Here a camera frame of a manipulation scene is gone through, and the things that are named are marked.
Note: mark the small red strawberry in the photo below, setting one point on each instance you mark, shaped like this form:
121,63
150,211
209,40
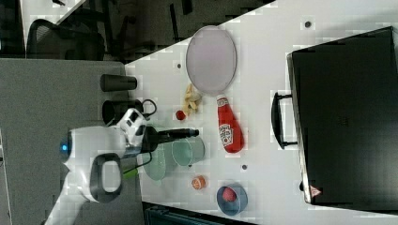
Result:
180,115

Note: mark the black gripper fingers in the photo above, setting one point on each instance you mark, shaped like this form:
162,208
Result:
177,134

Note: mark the black toaster oven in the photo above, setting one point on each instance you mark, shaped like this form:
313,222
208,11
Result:
345,103

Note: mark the red ketchup bottle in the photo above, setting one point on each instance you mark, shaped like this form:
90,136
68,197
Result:
229,129

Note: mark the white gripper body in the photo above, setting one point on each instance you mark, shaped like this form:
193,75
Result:
137,133

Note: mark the black cylinder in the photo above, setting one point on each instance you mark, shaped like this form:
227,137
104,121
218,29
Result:
111,83
113,111

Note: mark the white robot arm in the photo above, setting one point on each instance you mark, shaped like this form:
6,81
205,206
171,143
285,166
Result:
93,157

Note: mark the black cylinder upper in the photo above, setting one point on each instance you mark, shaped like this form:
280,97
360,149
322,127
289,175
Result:
111,83

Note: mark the black cylinder lower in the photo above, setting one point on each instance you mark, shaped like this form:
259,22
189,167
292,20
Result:
113,111

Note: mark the red fruit in bowl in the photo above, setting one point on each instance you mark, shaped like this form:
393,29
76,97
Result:
229,195

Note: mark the green mug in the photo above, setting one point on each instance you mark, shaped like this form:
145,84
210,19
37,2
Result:
188,151

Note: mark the green oval strainer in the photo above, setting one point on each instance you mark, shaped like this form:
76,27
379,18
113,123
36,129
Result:
157,156

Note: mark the orange slice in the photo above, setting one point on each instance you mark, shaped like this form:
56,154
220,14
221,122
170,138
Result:
199,182

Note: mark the black office chair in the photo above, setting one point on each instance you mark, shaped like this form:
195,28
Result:
47,40

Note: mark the blue bowl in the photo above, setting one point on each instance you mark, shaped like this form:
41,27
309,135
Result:
236,207

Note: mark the yellow banana peel toy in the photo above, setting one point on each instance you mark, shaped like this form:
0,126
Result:
191,100

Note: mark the lilac round plate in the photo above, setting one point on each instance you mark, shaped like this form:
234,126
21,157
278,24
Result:
211,60

